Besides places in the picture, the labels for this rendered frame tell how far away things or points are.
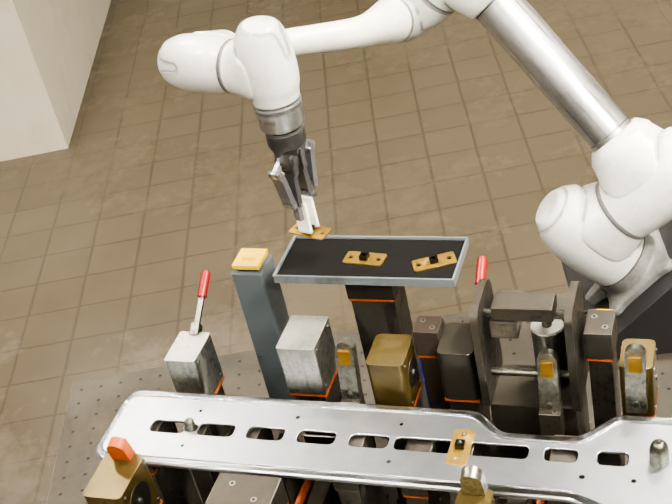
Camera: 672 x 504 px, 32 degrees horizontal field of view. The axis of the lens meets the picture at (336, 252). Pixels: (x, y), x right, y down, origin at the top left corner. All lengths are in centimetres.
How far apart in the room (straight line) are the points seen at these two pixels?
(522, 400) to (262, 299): 58
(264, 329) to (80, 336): 199
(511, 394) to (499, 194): 237
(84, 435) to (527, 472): 119
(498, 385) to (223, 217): 267
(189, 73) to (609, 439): 99
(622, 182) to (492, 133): 250
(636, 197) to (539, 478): 71
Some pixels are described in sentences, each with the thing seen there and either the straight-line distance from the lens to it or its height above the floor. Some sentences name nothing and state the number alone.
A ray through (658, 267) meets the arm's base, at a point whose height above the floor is 90.
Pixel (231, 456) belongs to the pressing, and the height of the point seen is 100.
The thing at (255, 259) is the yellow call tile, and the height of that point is 116.
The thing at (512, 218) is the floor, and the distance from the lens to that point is 442.
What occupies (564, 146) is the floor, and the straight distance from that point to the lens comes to 481.
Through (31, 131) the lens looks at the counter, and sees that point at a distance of 569.
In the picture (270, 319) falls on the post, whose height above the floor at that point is 102.
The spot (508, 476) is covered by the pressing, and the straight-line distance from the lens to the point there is 206.
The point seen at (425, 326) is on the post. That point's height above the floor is 110.
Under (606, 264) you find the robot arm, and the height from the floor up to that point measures 93.
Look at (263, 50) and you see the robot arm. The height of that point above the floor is 164.
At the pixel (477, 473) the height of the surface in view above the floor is 110.
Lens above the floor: 250
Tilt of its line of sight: 34 degrees down
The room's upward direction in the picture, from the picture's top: 14 degrees counter-clockwise
